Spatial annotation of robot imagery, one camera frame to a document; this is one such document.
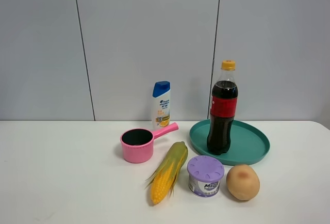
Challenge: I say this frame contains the cola bottle with yellow cap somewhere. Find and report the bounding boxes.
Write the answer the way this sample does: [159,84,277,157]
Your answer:
[207,60,238,155]

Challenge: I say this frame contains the white shampoo bottle blue cap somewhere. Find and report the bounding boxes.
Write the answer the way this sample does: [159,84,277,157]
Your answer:
[151,81,171,130]

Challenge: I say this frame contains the pink toy saucepan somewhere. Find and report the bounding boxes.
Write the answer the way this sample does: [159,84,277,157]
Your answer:
[120,122,178,164]

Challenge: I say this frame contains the purple lid air freshener tub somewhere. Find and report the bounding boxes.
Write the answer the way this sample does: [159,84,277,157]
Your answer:
[187,155,224,198]

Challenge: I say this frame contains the yellow toy corn cob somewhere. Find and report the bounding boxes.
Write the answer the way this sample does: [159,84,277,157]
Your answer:
[147,141,188,205]

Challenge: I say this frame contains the teal round plastic tray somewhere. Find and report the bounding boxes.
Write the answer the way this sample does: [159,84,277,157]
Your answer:
[189,120,270,166]

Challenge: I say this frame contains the tan potato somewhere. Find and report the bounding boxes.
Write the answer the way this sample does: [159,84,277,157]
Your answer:
[226,164,260,201]

